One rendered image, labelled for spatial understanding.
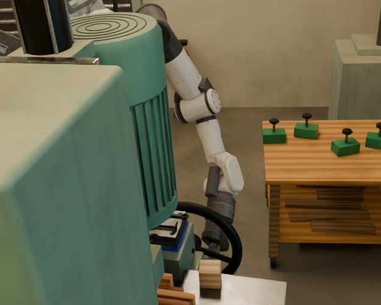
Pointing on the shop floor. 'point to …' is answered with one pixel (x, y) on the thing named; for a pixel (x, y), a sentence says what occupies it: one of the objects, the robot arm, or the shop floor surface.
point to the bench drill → (364, 74)
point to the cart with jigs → (328, 181)
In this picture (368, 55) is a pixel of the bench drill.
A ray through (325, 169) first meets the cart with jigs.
